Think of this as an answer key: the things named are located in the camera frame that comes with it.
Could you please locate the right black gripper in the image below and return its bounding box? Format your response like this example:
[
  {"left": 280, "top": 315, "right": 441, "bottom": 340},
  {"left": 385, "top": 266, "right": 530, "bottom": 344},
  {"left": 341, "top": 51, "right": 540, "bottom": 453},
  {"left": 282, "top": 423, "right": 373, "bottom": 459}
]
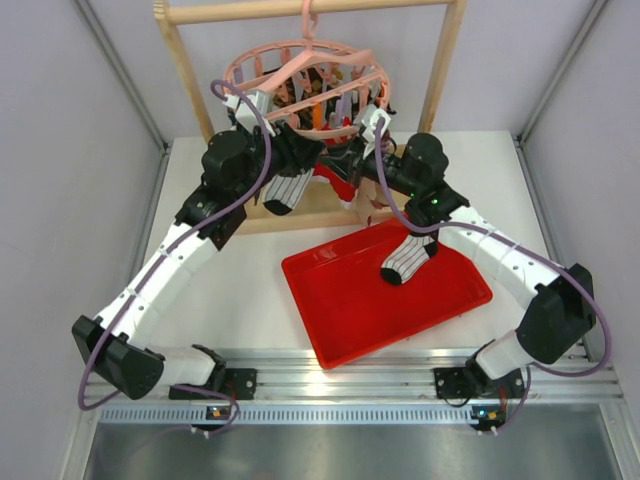
[{"left": 317, "top": 134, "right": 420, "bottom": 199}]

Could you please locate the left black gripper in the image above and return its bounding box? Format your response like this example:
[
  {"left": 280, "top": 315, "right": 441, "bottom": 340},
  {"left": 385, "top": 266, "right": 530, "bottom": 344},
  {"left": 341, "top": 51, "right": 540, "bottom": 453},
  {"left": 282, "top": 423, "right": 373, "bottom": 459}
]
[{"left": 233, "top": 118, "right": 325, "bottom": 203}]

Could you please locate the pink round clip hanger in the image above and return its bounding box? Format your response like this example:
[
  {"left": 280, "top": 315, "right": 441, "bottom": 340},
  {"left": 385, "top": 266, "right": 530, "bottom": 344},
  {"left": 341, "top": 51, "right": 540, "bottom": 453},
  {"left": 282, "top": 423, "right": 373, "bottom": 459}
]
[{"left": 224, "top": 1, "right": 395, "bottom": 146}]

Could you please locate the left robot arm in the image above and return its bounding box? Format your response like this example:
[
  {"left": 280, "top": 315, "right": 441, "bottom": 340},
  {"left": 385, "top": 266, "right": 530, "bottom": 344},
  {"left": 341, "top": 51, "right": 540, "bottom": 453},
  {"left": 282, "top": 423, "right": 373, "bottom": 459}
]
[{"left": 72, "top": 122, "right": 325, "bottom": 410}]

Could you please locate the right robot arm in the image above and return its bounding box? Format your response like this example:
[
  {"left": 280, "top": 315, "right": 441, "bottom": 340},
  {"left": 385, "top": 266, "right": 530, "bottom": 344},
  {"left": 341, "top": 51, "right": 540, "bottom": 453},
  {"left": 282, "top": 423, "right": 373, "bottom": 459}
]
[{"left": 319, "top": 133, "right": 601, "bottom": 397}]

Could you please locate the red santa sock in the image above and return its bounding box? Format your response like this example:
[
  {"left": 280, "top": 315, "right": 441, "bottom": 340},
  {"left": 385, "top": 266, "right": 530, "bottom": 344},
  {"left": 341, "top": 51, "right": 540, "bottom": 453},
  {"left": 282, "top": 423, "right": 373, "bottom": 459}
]
[{"left": 312, "top": 113, "right": 358, "bottom": 210}]

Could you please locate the maroon striped beige sock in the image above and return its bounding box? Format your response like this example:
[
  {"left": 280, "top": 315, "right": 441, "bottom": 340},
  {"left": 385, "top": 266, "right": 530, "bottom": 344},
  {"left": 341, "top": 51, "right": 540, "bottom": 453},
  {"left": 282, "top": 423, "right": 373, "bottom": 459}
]
[{"left": 355, "top": 134, "right": 401, "bottom": 229}]

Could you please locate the black yellow argyle sock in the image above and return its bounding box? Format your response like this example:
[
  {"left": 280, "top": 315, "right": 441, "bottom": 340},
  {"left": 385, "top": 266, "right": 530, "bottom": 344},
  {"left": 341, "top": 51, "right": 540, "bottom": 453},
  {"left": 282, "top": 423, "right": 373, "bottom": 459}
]
[{"left": 272, "top": 67, "right": 344, "bottom": 130}]

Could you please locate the red plastic tray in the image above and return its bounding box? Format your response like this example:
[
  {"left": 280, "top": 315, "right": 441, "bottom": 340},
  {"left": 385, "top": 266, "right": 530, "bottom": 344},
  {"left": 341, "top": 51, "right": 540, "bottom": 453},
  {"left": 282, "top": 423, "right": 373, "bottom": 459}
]
[{"left": 281, "top": 220, "right": 493, "bottom": 370}]

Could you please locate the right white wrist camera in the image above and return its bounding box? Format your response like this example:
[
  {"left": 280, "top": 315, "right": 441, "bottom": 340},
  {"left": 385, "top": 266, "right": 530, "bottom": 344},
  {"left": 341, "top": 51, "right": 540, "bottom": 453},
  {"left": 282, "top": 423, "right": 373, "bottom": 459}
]
[{"left": 355, "top": 104, "right": 391, "bottom": 159}]

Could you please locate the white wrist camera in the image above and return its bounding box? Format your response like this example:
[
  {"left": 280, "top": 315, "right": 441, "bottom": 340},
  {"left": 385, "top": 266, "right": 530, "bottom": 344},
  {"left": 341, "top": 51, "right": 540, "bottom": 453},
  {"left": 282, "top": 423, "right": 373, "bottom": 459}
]
[
  {"left": 355, "top": 104, "right": 391, "bottom": 159},
  {"left": 223, "top": 89, "right": 275, "bottom": 137}
]

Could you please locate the wooden hanger rack frame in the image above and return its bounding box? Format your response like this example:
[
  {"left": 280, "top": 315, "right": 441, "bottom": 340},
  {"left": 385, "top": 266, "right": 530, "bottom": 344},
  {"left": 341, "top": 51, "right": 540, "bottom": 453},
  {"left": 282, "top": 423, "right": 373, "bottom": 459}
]
[{"left": 153, "top": 1, "right": 466, "bottom": 234}]

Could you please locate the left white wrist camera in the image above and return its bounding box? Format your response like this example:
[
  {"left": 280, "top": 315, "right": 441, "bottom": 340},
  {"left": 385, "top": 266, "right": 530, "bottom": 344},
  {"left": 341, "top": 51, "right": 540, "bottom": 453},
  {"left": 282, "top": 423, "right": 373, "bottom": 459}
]
[{"left": 223, "top": 89, "right": 275, "bottom": 137}]

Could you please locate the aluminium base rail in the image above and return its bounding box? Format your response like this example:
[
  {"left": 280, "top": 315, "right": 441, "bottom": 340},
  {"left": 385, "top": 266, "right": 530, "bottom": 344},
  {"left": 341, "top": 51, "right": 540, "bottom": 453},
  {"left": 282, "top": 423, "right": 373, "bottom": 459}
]
[{"left": 96, "top": 347, "right": 624, "bottom": 428}]

